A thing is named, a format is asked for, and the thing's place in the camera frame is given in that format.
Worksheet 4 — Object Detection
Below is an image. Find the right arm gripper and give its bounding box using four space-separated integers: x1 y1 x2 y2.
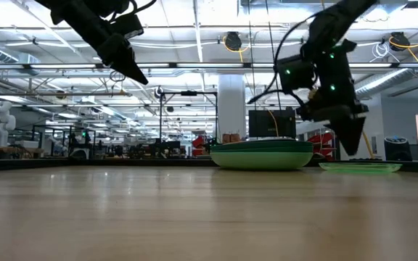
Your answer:
296 38 369 157

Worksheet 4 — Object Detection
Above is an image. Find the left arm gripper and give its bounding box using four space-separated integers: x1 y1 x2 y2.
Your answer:
51 9 149 85

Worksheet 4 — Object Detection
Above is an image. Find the dark grey plastic plate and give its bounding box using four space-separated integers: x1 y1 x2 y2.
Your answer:
226 137 299 143

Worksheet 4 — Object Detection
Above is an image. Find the red cart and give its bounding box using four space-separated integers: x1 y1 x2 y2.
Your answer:
305 132 340 160

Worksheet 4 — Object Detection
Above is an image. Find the yellow-green transparent plastic plate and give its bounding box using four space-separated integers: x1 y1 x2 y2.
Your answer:
318 162 403 174

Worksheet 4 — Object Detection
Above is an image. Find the black bin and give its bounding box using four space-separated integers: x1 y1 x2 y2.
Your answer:
383 136 413 162

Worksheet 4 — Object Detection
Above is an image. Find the black monitor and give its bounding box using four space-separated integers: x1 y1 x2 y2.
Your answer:
248 108 297 138

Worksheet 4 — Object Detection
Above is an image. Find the long ceiling light bar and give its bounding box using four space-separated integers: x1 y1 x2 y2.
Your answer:
0 62 418 70

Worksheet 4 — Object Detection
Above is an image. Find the pale green plastic plate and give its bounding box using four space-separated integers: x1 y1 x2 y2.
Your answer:
210 151 314 171

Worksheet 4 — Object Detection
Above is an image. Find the white building column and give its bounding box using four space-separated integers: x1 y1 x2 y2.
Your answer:
218 74 247 141

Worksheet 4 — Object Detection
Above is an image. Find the white robot figure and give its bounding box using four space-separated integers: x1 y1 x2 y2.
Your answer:
0 100 17 148

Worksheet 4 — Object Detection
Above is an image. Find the yellow hanging cable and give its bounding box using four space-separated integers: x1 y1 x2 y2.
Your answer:
361 130 374 160

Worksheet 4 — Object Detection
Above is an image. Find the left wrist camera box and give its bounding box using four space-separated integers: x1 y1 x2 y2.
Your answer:
115 13 145 40

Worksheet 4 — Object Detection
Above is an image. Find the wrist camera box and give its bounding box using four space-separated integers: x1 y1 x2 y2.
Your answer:
275 54 318 92
115 13 145 40

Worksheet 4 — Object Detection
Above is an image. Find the black robot rig frame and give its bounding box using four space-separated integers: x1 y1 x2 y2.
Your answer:
153 90 219 148

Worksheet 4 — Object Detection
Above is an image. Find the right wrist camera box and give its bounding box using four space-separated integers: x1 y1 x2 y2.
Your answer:
275 54 318 92

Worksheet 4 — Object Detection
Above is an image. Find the black ceiling cable reel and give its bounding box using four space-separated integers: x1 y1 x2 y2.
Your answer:
224 31 243 51
389 31 410 52

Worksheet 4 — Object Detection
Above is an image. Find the thin black hanging cable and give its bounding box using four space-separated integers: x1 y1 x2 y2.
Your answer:
247 0 258 141

